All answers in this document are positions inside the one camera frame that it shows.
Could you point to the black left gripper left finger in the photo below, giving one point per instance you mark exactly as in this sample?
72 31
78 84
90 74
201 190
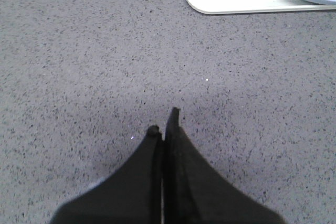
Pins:
132 194

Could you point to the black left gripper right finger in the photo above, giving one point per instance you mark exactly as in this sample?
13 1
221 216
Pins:
194 192

